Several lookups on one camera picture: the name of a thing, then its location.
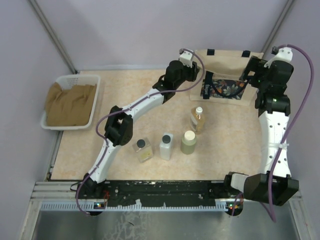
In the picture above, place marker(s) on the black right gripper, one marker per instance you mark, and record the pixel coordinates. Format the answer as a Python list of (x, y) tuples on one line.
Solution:
[(254, 64)]

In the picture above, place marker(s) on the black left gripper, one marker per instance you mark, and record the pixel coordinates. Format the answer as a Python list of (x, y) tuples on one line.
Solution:
[(193, 71)]

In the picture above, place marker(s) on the cream canvas tote bag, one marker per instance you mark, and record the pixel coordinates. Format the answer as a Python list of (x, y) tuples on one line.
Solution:
[(221, 83)]

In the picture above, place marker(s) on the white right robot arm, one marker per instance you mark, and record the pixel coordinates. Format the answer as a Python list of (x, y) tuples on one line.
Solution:
[(273, 183)]

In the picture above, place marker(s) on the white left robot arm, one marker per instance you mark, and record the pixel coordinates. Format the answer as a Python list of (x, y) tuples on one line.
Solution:
[(120, 121)]

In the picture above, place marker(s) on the amber liquid clear bottle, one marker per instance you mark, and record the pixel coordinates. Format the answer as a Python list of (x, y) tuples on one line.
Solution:
[(197, 119)]

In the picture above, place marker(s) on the olive green bottle cream cap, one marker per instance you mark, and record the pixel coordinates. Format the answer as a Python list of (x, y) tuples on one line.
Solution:
[(188, 142)]

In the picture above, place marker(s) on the white square bottle black cap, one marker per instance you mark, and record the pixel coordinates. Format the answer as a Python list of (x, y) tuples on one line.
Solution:
[(165, 146)]

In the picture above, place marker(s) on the clear square bottle black cap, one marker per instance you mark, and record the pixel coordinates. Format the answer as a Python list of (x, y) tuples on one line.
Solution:
[(143, 149)]

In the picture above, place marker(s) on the white plastic basket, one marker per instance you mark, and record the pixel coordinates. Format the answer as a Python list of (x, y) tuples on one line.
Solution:
[(67, 82)]

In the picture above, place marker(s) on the brown cloth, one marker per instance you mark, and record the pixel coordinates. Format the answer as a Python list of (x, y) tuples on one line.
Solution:
[(69, 107)]

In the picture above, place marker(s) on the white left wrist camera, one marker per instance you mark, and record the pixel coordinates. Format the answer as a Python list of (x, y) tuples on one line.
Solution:
[(186, 57)]

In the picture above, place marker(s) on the aluminium frame rail right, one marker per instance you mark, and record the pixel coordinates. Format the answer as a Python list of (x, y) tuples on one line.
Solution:
[(284, 12)]

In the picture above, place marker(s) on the aluminium frame rail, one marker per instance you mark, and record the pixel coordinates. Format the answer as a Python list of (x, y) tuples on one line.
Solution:
[(284, 12), (53, 36)]

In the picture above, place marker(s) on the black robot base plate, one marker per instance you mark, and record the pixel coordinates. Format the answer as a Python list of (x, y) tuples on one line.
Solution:
[(155, 194)]

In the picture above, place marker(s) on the aluminium frame rail left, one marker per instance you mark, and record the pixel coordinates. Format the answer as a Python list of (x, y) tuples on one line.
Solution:
[(53, 36)]

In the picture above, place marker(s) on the white slotted cable duct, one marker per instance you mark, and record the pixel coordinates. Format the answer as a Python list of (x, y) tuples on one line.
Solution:
[(94, 206)]

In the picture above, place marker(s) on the aluminium front frame rails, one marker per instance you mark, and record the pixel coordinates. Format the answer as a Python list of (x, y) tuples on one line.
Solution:
[(52, 190)]

